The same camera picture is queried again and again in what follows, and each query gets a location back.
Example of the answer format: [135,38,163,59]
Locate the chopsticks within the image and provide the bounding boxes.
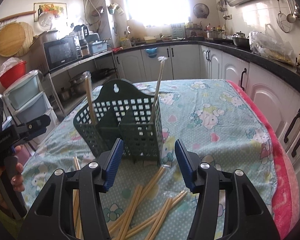
[73,190,83,239]
[108,190,187,239]
[115,167,165,239]

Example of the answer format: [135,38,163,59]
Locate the chopsticks compartment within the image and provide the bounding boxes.
[149,56,167,122]
[83,71,97,125]

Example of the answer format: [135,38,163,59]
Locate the left hand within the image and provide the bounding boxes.
[4,146,25,192]

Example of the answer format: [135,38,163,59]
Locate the plastic drawer unit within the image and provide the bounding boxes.
[2,70,57,133]

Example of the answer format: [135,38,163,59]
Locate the hello kitty tablecloth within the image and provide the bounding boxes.
[23,80,277,239]

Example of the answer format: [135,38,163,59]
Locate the red plastic basin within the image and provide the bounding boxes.
[0,61,26,89]

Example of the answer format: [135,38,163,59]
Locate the dark green utensil basket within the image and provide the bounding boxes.
[73,79,163,163]

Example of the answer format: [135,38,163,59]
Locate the pink blanket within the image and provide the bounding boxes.
[228,80,300,239]

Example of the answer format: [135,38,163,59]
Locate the steel stock pot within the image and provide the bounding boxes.
[69,71,91,95]

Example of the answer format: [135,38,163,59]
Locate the round bamboo tray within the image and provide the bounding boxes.
[0,22,35,57]

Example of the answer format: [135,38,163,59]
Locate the black microwave oven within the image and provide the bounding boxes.
[43,36,82,71]

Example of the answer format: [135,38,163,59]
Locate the light blue storage box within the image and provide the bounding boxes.
[88,40,107,55]

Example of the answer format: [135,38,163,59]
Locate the blender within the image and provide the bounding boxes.
[74,24,90,57]

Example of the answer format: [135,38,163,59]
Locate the blue hanging bowl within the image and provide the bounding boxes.
[145,47,158,58]

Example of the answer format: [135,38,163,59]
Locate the steel pot on counter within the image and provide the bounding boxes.
[206,29,224,40]

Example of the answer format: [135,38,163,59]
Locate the clear plastic bag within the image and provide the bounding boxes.
[249,24,296,66]

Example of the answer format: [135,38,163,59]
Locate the steel ladle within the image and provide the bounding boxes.
[286,0,296,23]

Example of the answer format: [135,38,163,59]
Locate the fruit wall picture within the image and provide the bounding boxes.
[33,2,67,22]

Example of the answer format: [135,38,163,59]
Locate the small wall fan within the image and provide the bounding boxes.
[193,3,210,19]

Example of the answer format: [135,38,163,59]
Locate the wire mesh skimmer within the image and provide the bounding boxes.
[276,0,291,33]

